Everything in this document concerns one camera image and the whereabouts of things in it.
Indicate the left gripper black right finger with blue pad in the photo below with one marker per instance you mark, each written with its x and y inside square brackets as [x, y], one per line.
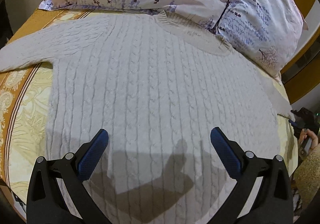
[262, 192]

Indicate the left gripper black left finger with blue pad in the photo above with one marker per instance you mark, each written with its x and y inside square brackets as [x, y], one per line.
[56, 193]

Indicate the knit sleeve forearm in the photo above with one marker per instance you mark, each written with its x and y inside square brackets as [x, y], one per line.
[307, 177]

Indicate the person's right hand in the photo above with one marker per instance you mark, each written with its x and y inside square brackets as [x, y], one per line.
[306, 133]

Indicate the wooden bed headboard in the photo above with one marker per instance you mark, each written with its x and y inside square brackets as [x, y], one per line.
[301, 74]

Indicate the yellow patterned bed sheet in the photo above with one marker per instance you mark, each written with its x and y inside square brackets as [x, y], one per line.
[22, 111]

